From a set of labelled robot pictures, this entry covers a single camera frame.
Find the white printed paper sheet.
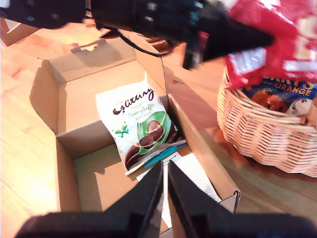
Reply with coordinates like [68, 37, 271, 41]
[136, 151, 222, 229]

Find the teal card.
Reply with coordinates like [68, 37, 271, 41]
[143, 142, 188, 168]

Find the green Galaxy truffle egg bag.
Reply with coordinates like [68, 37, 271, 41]
[95, 71, 188, 177]

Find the brown cardboard box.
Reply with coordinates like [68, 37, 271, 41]
[29, 37, 241, 238]

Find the red and cream egg bag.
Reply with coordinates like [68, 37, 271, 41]
[224, 0, 317, 89]

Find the black cable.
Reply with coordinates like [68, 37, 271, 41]
[95, 21, 174, 58]

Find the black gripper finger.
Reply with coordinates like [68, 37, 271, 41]
[200, 14, 274, 62]
[105, 160, 164, 238]
[167, 161, 230, 238]

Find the blue Terry's chocolate bag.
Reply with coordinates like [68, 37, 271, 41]
[241, 74, 317, 117]

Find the woven wicker basket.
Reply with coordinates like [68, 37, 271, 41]
[216, 66, 317, 178]

